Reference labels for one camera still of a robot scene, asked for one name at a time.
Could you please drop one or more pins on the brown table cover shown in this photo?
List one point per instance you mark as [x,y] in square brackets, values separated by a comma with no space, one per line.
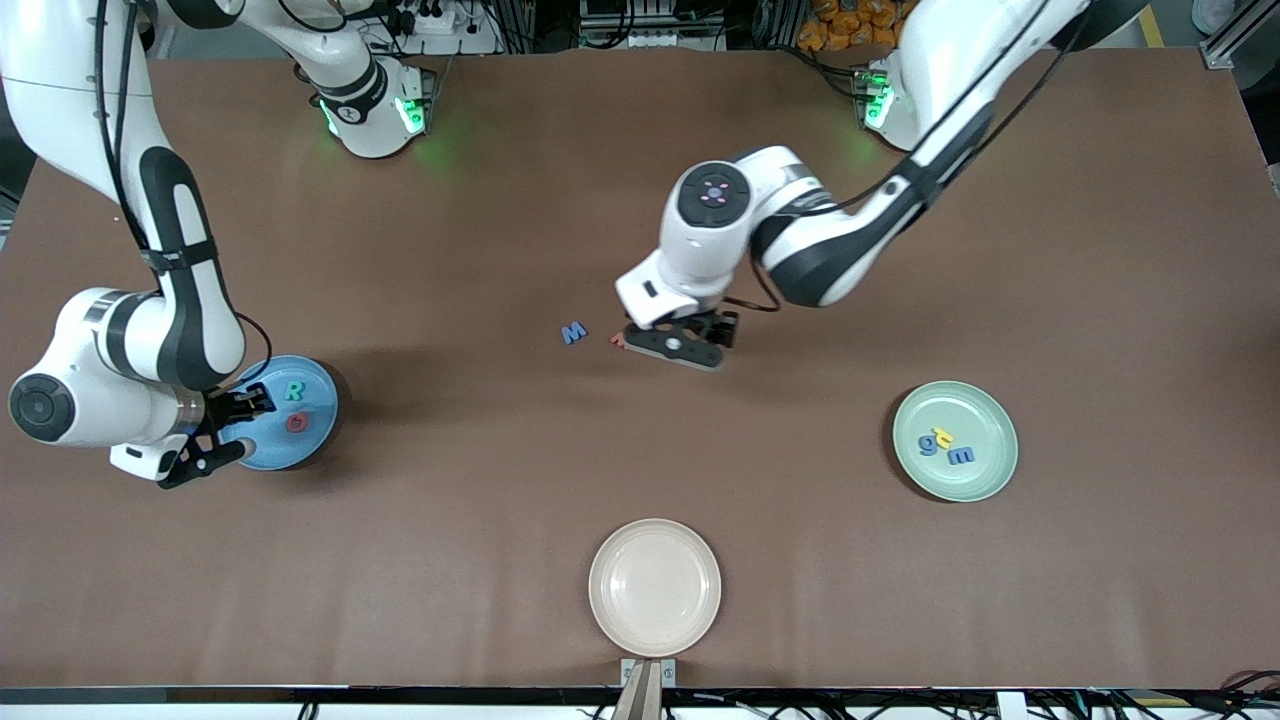
[450,600]

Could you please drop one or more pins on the blue foam lowercase letter m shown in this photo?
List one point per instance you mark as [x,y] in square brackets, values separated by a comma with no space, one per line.
[961,457]

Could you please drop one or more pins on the orange packaged items pile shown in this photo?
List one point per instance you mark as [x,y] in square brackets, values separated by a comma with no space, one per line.
[835,25]

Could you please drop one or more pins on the white power strip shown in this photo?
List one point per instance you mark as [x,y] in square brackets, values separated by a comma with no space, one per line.
[440,25]
[650,40]

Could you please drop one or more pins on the blue foam uppercase letter M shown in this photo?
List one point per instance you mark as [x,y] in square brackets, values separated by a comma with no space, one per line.
[573,334]

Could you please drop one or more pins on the teal foam letter R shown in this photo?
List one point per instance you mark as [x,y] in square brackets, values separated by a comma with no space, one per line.
[293,391]

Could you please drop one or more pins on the blue foam lowercase letter g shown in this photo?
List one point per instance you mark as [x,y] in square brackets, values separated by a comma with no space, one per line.
[928,446]

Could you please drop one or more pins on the red foam letter Q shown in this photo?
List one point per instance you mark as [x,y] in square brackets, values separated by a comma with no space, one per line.
[289,424]

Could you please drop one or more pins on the green round plate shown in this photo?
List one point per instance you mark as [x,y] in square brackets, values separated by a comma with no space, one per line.
[985,420]

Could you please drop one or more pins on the beige round plate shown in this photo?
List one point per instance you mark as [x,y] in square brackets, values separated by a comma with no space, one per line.
[655,587]

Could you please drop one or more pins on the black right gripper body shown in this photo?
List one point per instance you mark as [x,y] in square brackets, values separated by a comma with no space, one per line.
[222,412]

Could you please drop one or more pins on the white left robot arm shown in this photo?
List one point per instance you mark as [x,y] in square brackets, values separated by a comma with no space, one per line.
[700,250]

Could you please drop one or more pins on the metal table edge bracket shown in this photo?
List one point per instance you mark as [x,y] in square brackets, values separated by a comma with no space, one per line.
[648,690]

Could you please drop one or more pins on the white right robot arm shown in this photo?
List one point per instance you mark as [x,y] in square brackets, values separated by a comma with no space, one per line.
[60,100]

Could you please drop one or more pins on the aluminium frame profile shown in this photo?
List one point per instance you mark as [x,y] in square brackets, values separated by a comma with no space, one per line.
[1225,45]

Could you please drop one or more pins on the blue round plate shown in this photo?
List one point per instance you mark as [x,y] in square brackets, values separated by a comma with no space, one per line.
[315,445]

